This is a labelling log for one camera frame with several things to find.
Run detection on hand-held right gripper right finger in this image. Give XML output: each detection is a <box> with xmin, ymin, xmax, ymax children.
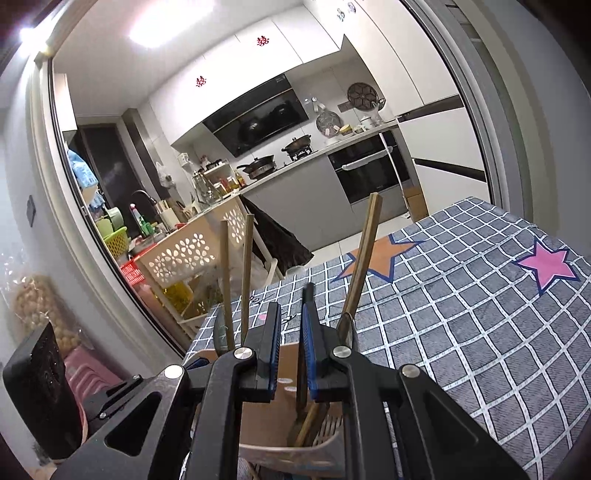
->
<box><xmin>299</xmin><ymin>282</ymin><xmax>529</xmax><ymax>480</ymax></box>

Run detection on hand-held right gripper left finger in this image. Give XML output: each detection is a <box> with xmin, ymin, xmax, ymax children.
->
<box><xmin>55</xmin><ymin>302</ymin><xmax>282</xmax><ymax>480</ymax></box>

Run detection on beige plastic utensil holder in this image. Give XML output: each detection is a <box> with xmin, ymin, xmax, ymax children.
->
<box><xmin>185</xmin><ymin>342</ymin><xmax>347</xmax><ymax>480</ymax></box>

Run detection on stack of pink plastic stools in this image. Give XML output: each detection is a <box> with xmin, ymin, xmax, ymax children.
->
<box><xmin>62</xmin><ymin>345</ymin><xmax>124</xmax><ymax>439</ymax></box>

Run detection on clear bag of round nuts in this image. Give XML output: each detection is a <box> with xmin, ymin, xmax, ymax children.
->
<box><xmin>9</xmin><ymin>272</ymin><xmax>81</xmax><ymax>352</ymax></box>

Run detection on beige flower-cutout trolley rack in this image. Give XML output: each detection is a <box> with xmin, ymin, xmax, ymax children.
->
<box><xmin>134</xmin><ymin>194</ymin><xmax>284</xmax><ymax>340</ymax></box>

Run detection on red plastic basket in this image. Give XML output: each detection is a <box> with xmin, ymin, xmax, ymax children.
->
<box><xmin>121</xmin><ymin>258</ymin><xmax>146</xmax><ymax>287</ymax></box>

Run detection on black hanging cloth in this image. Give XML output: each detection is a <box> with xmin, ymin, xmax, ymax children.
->
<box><xmin>241</xmin><ymin>194</ymin><xmax>315</xmax><ymax>268</ymax></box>

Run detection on grey checked star tablecloth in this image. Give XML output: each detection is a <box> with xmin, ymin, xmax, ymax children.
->
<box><xmin>185</xmin><ymin>196</ymin><xmax>591</xmax><ymax>480</ymax></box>

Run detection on green plastic basket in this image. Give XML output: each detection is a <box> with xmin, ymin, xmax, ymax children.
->
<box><xmin>99</xmin><ymin>228</ymin><xmax>130</xmax><ymax>257</ymax></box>

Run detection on grey kitchen base cabinet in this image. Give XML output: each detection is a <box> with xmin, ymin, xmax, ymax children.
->
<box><xmin>240</xmin><ymin>152</ymin><xmax>411</xmax><ymax>254</ymax></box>

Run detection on black kitchen faucet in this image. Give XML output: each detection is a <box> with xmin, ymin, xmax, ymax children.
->
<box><xmin>130</xmin><ymin>190</ymin><xmax>158</xmax><ymax>217</ymax></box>

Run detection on brown cardboard box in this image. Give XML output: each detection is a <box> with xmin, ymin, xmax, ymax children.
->
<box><xmin>406</xmin><ymin>187</ymin><xmax>428</xmax><ymax>222</ymax></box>

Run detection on black wok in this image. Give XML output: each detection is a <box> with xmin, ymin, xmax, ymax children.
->
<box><xmin>236</xmin><ymin>157</ymin><xmax>278</xmax><ymax>178</ymax></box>

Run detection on black built-in oven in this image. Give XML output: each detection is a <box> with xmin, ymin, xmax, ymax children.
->
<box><xmin>328</xmin><ymin>129</ymin><xmax>411</xmax><ymax>206</ymax></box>

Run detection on dark pot with lid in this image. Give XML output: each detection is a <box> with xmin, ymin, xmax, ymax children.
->
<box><xmin>281</xmin><ymin>135</ymin><xmax>314</xmax><ymax>155</ymax></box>

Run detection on blue hanging cloth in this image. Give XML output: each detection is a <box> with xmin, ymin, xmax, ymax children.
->
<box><xmin>67</xmin><ymin>148</ymin><xmax>105</xmax><ymax>208</ymax></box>

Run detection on black range hood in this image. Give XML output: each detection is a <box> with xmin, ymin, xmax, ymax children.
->
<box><xmin>202</xmin><ymin>74</ymin><xmax>310</xmax><ymax>158</ymax></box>

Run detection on round metal steamer rack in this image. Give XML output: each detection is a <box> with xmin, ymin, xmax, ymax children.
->
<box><xmin>316</xmin><ymin>111</ymin><xmax>341</xmax><ymax>134</ymax></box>

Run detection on white refrigerator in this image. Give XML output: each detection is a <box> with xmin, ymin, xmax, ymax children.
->
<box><xmin>342</xmin><ymin>0</ymin><xmax>490</xmax><ymax>217</ymax></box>

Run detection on round dark multi-well pan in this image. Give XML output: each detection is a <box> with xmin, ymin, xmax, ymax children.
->
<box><xmin>347</xmin><ymin>82</ymin><xmax>378</xmax><ymax>109</ymax></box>

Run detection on white upper kitchen cabinets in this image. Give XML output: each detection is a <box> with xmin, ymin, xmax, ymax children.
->
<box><xmin>148</xmin><ymin>4</ymin><xmax>342</xmax><ymax>139</ymax></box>

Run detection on white ceiling lamp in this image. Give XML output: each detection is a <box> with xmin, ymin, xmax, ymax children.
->
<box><xmin>127</xmin><ymin>0</ymin><xmax>232</xmax><ymax>49</ymax></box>

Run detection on white mop handle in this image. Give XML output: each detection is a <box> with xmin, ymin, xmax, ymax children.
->
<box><xmin>379</xmin><ymin>131</ymin><xmax>409</xmax><ymax>217</ymax></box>

